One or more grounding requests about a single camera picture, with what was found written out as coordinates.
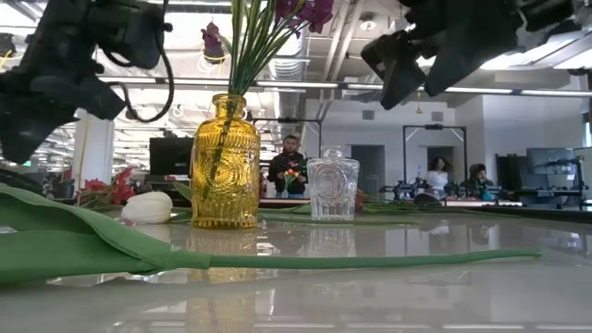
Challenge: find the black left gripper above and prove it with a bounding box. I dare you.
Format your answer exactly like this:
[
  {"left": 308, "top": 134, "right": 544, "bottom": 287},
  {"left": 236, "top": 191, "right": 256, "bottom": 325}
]
[{"left": 0, "top": 0, "right": 127, "bottom": 166}]

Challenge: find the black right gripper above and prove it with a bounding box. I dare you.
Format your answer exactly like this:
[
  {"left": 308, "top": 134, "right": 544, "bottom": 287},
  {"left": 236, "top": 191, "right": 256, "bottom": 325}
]
[{"left": 361, "top": 0, "right": 524, "bottom": 111}]

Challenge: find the clear embossed glass vase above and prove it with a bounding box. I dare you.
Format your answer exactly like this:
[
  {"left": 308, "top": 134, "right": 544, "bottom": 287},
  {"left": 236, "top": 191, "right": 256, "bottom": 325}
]
[{"left": 306, "top": 146, "right": 361, "bottom": 222}]

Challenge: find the yellow embossed glass vase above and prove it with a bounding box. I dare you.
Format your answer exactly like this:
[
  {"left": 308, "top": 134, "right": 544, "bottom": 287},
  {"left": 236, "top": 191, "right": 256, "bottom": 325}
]
[{"left": 191, "top": 93, "right": 262, "bottom": 230}]

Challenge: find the white pillar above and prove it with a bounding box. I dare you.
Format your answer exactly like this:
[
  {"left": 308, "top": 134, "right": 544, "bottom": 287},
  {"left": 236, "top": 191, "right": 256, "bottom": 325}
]
[{"left": 71, "top": 108, "right": 116, "bottom": 200}]

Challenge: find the person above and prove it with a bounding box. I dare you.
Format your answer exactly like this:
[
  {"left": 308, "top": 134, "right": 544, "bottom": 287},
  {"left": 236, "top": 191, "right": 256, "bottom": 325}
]
[
  {"left": 464, "top": 163, "right": 496, "bottom": 195},
  {"left": 266, "top": 134, "right": 310, "bottom": 200},
  {"left": 425, "top": 156, "right": 454, "bottom": 200}
]

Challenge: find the black monitor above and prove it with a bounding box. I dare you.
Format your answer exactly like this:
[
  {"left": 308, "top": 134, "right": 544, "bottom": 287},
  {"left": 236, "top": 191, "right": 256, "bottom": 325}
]
[{"left": 148, "top": 137, "right": 194, "bottom": 177}]

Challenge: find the long ceiling light bar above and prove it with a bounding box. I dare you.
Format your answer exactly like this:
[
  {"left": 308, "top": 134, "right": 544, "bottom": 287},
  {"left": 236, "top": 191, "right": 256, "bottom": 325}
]
[{"left": 96, "top": 76, "right": 592, "bottom": 98}]

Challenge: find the dark computer monitor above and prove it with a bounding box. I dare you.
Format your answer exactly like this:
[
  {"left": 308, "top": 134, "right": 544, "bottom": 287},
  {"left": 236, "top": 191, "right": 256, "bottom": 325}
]
[{"left": 495, "top": 154, "right": 528, "bottom": 189}]

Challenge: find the grey computer monitor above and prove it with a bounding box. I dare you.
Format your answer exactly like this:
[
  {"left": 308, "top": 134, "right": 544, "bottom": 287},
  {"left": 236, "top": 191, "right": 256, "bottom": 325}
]
[{"left": 525, "top": 147, "right": 577, "bottom": 189}]

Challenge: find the purple artificial flower bunch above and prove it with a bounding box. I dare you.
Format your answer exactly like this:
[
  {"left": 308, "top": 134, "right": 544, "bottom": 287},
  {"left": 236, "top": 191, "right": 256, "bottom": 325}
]
[{"left": 201, "top": 0, "right": 335, "bottom": 107}]

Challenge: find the black frame stand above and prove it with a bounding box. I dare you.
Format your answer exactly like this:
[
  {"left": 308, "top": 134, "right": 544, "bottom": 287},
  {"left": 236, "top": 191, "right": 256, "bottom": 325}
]
[{"left": 401, "top": 123, "right": 468, "bottom": 200}]

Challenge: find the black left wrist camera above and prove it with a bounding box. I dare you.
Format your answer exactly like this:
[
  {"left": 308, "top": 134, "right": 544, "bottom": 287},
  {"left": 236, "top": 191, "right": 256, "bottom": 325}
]
[{"left": 87, "top": 0, "right": 173, "bottom": 70}]

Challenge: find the black left wrist camera cable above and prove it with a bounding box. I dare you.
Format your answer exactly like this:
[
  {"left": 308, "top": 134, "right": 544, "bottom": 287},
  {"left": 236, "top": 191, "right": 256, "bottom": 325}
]
[{"left": 104, "top": 20, "right": 176, "bottom": 125}]

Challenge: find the silver ceiling duct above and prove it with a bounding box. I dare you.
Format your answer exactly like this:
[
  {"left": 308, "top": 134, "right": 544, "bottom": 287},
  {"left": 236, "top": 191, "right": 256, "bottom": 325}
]
[{"left": 267, "top": 27, "right": 309, "bottom": 177}]

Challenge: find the black table frame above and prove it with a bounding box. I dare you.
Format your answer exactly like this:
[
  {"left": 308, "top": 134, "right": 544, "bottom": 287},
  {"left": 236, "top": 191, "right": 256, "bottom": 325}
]
[{"left": 170, "top": 196, "right": 592, "bottom": 222}]

